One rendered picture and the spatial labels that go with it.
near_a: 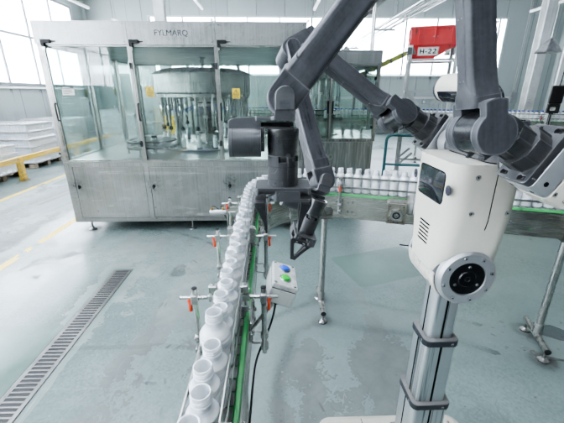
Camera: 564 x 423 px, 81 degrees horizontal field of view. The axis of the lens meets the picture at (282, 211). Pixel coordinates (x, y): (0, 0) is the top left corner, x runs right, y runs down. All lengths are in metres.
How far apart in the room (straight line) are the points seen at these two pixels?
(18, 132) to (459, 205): 9.27
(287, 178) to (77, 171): 4.12
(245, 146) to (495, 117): 0.44
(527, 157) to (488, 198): 0.20
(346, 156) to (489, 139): 5.40
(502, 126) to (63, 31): 4.22
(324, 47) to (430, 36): 6.77
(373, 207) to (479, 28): 1.75
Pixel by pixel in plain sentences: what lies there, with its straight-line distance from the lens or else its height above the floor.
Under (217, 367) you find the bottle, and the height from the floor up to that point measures 1.12.
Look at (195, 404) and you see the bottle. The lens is 0.67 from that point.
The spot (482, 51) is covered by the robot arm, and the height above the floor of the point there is 1.72.
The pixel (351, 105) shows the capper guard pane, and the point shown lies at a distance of 5.99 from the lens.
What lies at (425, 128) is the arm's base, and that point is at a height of 1.55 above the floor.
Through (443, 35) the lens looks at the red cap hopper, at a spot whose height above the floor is 2.63.
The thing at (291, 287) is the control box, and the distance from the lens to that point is 1.02.
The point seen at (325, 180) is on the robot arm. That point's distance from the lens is 0.92.
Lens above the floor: 1.65
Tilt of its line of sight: 20 degrees down
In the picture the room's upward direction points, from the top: straight up
